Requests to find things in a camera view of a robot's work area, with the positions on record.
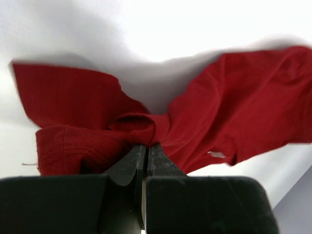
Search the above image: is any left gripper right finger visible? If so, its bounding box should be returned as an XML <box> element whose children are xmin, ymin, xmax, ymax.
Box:
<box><xmin>147</xmin><ymin>143</ymin><xmax>187</xmax><ymax>177</ymax></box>

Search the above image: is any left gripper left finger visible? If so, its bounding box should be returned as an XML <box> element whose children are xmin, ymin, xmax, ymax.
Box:
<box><xmin>103</xmin><ymin>145</ymin><xmax>144</xmax><ymax>187</ymax></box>

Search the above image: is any red t shirt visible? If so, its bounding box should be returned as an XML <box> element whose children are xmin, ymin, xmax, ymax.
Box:
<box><xmin>12</xmin><ymin>46</ymin><xmax>312</xmax><ymax>176</ymax></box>

